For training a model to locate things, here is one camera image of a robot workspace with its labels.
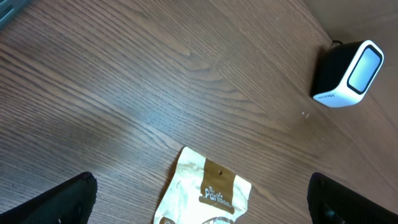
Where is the white barcode scanner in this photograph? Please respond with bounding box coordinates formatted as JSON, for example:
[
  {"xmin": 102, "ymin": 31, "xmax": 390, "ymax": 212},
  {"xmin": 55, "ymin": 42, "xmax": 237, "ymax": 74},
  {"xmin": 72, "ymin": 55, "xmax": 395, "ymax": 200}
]
[{"xmin": 310, "ymin": 40, "xmax": 384, "ymax": 108}]

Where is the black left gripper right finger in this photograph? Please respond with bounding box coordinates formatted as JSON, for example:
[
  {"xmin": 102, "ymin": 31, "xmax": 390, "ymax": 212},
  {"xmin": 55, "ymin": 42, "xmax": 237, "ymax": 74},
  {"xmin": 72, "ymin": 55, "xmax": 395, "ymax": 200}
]
[{"xmin": 307, "ymin": 172, "xmax": 397, "ymax": 224}]

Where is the brown red snack bag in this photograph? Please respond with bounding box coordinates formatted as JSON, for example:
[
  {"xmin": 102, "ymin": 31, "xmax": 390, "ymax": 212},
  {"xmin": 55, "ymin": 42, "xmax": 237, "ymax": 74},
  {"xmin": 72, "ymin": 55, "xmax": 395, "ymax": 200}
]
[{"xmin": 153, "ymin": 147, "xmax": 251, "ymax": 224}]

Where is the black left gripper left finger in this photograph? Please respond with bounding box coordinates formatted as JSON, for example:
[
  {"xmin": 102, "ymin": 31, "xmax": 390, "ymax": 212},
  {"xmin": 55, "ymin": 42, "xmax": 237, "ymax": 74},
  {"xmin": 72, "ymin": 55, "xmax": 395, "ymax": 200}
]
[{"xmin": 1, "ymin": 172, "xmax": 98, "ymax": 224}]

